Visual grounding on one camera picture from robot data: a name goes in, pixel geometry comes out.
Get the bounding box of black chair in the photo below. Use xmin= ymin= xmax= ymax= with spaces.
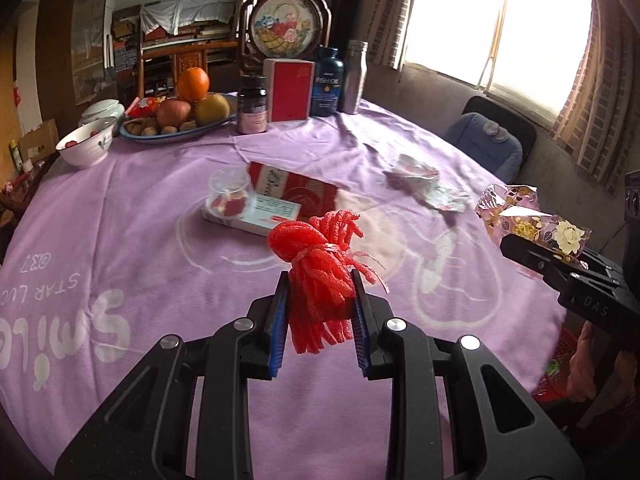
xmin=442 ymin=95 xmax=538 ymax=186

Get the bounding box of red apple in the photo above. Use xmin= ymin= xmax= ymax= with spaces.
xmin=156 ymin=99 xmax=193 ymax=129

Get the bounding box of white pink-printed paper napkin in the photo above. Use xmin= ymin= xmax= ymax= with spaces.
xmin=384 ymin=156 xmax=471 ymax=213

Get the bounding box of cardboard box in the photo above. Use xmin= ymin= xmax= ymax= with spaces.
xmin=17 ymin=119 xmax=61 ymax=161

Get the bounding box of dark bottle with pink label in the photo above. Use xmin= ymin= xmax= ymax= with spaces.
xmin=236 ymin=74 xmax=269 ymax=136

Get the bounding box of white lidded bowl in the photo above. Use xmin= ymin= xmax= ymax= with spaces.
xmin=79 ymin=99 xmax=126 ymax=133

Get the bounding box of brick-patterned curtain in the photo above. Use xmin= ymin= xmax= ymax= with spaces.
xmin=549 ymin=0 xmax=640 ymax=196
xmin=367 ymin=0 xmax=426 ymax=71

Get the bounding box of purple printed tablecloth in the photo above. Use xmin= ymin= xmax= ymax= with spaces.
xmin=0 ymin=91 xmax=571 ymax=480

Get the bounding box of wooden glass-door cabinet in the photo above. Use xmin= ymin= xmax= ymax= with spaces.
xmin=36 ymin=0 xmax=118 ymax=133

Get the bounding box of white floral bowl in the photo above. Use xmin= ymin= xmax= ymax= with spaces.
xmin=55 ymin=116 xmax=118 ymax=169

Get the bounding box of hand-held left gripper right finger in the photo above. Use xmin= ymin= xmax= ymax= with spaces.
xmin=350 ymin=269 xmax=586 ymax=480

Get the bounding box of red foam fruit net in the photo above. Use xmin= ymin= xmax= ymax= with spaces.
xmin=266 ymin=210 xmax=391 ymax=355

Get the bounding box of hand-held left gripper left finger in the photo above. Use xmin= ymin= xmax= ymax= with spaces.
xmin=54 ymin=270 xmax=291 ymax=480

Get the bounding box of red and white packet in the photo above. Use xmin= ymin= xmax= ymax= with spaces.
xmin=247 ymin=161 xmax=341 ymax=221

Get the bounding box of blue supplement bottle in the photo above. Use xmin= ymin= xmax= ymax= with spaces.
xmin=310 ymin=46 xmax=346 ymax=117

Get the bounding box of stainless steel bottle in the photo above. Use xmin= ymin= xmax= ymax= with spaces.
xmin=339 ymin=39 xmax=369 ymax=115

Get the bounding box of clear floral cellophane bag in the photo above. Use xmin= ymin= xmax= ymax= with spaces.
xmin=474 ymin=183 xmax=592 ymax=266

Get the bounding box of yellow pear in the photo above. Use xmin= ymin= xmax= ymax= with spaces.
xmin=194 ymin=92 xmax=232 ymax=127

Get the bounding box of clear plastic cup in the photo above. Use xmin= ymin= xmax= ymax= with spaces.
xmin=207 ymin=169 xmax=257 ymax=220

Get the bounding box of window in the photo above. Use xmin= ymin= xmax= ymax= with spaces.
xmin=400 ymin=0 xmax=596 ymax=126

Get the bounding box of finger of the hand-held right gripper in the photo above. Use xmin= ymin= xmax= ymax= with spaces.
xmin=500 ymin=234 xmax=576 ymax=293
xmin=575 ymin=252 xmax=626 ymax=281

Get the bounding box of red plastic basket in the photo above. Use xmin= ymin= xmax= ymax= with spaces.
xmin=532 ymin=327 xmax=583 ymax=403

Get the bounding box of orange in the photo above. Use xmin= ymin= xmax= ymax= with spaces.
xmin=177 ymin=67 xmax=211 ymax=103

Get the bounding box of round embroidered flower decor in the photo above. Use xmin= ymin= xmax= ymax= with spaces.
xmin=239 ymin=0 xmax=333 ymax=77

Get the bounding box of red box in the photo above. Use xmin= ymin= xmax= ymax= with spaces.
xmin=262 ymin=58 xmax=316 ymax=124

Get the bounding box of red snack packet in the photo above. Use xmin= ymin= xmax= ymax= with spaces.
xmin=125 ymin=96 xmax=168 ymax=120

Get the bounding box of white draped cloth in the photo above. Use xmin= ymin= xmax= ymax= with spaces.
xmin=140 ymin=0 xmax=236 ymax=36

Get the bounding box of white carton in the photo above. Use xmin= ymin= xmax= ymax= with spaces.
xmin=201 ymin=194 xmax=302 ymax=237

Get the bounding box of person's right hand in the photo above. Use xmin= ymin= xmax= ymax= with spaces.
xmin=566 ymin=321 xmax=597 ymax=402

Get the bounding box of blue fruit plate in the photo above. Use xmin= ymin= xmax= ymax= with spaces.
xmin=121 ymin=105 xmax=238 ymax=145

